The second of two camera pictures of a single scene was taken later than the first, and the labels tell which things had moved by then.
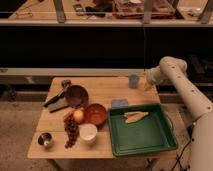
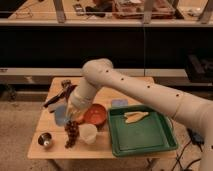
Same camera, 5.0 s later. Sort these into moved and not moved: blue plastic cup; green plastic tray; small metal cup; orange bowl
Moved: blue plastic cup
Not moved: small metal cup; orange bowl; green plastic tray
